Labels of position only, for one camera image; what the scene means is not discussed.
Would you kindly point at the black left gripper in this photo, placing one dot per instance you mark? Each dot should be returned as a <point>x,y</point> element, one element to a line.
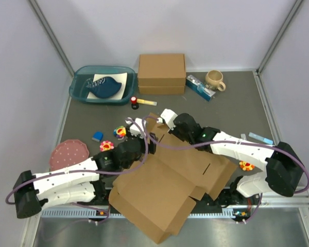
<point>151,146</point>

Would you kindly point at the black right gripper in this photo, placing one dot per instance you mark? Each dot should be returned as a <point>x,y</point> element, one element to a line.
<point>174,132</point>

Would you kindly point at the brown cardboard box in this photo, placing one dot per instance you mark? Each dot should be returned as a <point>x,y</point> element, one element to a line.
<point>160,194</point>

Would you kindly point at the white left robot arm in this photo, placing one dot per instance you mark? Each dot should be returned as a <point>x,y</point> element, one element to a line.
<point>79,183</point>

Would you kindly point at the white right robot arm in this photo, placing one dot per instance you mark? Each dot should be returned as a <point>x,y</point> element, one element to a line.
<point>280,168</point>

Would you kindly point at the upper folded cardboard box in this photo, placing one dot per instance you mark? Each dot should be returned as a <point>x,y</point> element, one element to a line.
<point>161,70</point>

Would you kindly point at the rainbow flower toy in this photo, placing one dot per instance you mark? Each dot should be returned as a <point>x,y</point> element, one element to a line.
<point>120,132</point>

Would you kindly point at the pink flower toy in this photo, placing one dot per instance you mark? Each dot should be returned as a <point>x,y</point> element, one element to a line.
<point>106,146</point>

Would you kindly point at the red black stamp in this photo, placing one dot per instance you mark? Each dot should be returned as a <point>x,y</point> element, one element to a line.
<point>134,103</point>

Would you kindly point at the blue eraser block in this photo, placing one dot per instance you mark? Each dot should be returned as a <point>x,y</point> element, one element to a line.
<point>97,136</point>

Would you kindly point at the yellow glue stick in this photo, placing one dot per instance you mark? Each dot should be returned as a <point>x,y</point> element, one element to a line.
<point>147,102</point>

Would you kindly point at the blue toothbrush package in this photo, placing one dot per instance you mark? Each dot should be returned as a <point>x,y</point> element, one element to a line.
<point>199,87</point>

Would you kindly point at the beige ceramic mug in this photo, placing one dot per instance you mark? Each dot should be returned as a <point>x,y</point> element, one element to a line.
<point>214,80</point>

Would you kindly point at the orange grey marker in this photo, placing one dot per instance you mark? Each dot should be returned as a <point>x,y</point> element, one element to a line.
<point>243,136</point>

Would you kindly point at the dark blue fish plate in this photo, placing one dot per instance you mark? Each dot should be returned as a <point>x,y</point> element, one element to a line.
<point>104,87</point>

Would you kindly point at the pink dotted plate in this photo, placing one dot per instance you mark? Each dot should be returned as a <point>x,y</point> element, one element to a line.
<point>68,153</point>

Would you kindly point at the white paper sheet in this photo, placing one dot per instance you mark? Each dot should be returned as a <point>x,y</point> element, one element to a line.
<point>122,78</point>

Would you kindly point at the light blue marker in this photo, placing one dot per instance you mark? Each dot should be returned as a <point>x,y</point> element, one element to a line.
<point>260,138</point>

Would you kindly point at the orange flower toy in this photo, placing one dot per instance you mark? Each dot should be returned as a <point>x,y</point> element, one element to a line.
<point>245,166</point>

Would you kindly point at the teal plastic bin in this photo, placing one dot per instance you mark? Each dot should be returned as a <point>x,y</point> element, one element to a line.
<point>77,89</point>

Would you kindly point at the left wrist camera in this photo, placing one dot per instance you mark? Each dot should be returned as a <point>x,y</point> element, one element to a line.
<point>135,127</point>

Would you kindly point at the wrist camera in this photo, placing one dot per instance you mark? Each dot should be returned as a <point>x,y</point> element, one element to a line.
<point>135,127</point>
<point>167,117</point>

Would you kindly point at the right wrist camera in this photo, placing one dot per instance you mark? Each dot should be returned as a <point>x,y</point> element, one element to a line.
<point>167,117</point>

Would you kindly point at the grey slotted cable duct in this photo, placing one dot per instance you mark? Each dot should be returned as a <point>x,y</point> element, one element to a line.
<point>69,212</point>

